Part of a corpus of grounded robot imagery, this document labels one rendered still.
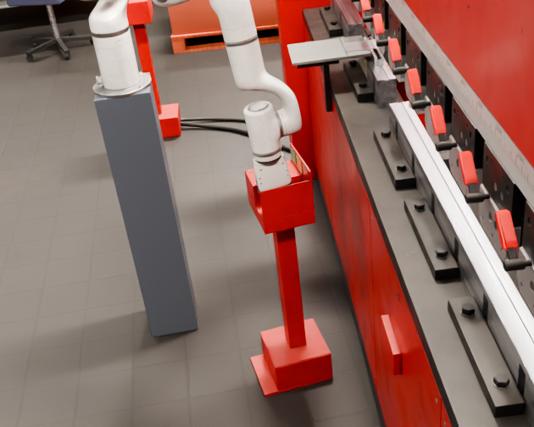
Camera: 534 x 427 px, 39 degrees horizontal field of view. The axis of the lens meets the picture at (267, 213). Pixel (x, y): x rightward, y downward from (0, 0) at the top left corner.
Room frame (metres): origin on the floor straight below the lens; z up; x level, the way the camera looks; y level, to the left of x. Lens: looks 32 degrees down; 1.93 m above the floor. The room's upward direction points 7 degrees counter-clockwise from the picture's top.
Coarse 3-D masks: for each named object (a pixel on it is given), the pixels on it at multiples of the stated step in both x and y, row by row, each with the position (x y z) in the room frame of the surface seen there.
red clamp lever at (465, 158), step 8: (464, 152) 1.18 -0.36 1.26; (464, 160) 1.17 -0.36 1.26; (472, 160) 1.17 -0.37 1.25; (464, 168) 1.15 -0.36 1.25; (472, 168) 1.15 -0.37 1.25; (464, 176) 1.14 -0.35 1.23; (472, 176) 1.14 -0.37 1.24; (464, 184) 1.14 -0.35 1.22; (472, 184) 1.13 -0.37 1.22; (472, 192) 1.12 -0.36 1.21; (480, 192) 1.12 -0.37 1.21; (472, 200) 1.11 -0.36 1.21; (480, 200) 1.11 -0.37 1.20
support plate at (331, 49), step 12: (348, 36) 2.55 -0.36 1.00; (360, 36) 2.54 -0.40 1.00; (288, 48) 2.51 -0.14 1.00; (300, 48) 2.50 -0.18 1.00; (312, 48) 2.48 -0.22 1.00; (324, 48) 2.47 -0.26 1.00; (336, 48) 2.46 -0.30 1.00; (300, 60) 2.39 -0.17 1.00; (312, 60) 2.38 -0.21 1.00; (324, 60) 2.38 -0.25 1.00
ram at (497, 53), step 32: (416, 0) 1.66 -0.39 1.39; (448, 0) 1.41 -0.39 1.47; (480, 0) 1.23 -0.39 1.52; (512, 0) 1.08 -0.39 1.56; (416, 32) 1.66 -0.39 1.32; (448, 32) 1.40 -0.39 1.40; (480, 32) 1.22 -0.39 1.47; (512, 32) 1.07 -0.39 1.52; (480, 64) 1.21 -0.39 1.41; (512, 64) 1.06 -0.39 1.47; (480, 96) 1.20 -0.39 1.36; (512, 96) 1.05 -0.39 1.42; (480, 128) 1.20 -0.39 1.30; (512, 128) 1.04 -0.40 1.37
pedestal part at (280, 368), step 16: (304, 320) 2.11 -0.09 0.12; (272, 336) 2.05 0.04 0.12; (320, 336) 2.02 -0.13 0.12; (272, 352) 1.97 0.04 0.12; (288, 352) 1.96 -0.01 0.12; (304, 352) 1.95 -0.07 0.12; (320, 352) 1.94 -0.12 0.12; (256, 368) 2.02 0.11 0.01; (272, 368) 1.94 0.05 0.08; (288, 368) 1.90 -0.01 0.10; (304, 368) 1.91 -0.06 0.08; (320, 368) 1.92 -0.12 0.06; (272, 384) 1.93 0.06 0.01; (288, 384) 1.90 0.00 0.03; (304, 384) 1.91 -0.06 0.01
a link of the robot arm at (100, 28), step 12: (108, 0) 2.37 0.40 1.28; (120, 0) 2.35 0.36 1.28; (96, 12) 2.34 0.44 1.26; (108, 12) 2.33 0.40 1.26; (120, 12) 2.33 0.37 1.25; (96, 24) 2.31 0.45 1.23; (108, 24) 2.31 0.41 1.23; (120, 24) 2.32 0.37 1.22; (96, 36) 2.32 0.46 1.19; (108, 36) 2.30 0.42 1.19
